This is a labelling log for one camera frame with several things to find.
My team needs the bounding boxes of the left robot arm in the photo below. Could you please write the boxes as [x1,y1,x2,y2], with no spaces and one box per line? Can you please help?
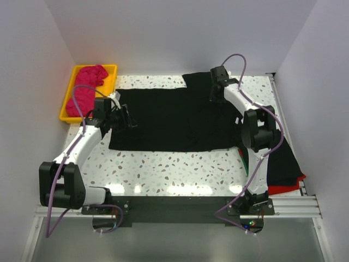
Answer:
[39,92,136,210]

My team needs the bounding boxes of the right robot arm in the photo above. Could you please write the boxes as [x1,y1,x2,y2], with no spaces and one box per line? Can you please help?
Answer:
[210,65,282,214]

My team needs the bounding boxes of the yellow plastic bin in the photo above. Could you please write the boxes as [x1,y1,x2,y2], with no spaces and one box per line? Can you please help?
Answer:
[59,64,117,124]

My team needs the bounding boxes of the pink crumpled t shirt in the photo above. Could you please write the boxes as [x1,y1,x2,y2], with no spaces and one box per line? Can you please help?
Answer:
[74,64,109,116]

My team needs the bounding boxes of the folded green t shirt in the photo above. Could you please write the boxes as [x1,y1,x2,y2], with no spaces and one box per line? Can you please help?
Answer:
[239,152,249,176]

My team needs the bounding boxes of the folded red t shirt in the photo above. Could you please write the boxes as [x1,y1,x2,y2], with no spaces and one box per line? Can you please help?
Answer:
[238,147,306,196]

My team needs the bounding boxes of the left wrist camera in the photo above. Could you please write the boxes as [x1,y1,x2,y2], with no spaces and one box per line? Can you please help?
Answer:
[108,91,121,102]

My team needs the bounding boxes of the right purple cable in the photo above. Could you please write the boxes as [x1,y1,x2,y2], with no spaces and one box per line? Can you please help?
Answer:
[214,53,285,227]

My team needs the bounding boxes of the purple cable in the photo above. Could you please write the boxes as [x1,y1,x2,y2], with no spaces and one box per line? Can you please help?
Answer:
[45,85,126,239]
[214,53,285,227]

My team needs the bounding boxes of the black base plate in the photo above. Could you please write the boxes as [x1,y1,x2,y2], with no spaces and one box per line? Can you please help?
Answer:
[81,195,275,228]

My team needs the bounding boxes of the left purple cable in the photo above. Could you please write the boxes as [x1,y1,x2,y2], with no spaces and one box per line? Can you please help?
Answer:
[45,85,126,239]

